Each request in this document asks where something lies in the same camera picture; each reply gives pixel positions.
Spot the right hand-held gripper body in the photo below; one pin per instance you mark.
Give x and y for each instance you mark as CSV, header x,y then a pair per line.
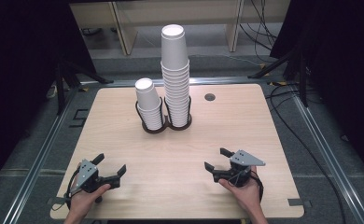
x,y
237,174

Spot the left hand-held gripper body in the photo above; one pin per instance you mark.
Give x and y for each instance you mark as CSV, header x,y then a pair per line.
x,y
88,175

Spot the tall stack of white cups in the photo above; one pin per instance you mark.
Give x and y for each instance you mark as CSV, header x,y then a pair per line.
x,y
174,77

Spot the person's right hand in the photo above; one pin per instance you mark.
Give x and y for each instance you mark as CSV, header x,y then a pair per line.
x,y
248,196

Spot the person's left hand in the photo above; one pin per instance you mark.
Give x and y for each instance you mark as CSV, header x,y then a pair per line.
x,y
82,202

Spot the grey tape strip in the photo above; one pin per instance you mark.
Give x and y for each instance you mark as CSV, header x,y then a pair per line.
x,y
55,201

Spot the short stack of white cups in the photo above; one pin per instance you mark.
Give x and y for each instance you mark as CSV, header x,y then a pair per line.
x,y
148,99

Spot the black metal stand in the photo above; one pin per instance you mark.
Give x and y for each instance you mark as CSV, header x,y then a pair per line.
x,y
301,77
60,87

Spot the light wooden desk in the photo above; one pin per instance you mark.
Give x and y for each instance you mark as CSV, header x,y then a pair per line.
x,y
177,12

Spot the metal floor rail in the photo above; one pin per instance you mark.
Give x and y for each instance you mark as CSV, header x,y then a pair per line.
x,y
332,161
40,158

